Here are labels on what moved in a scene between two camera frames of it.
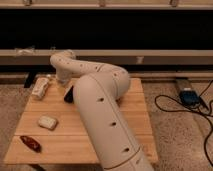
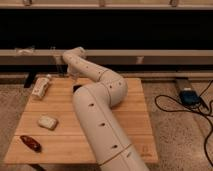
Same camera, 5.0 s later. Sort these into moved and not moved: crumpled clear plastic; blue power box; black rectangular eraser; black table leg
Moved: black rectangular eraser
Not moved: crumpled clear plastic; black table leg; blue power box
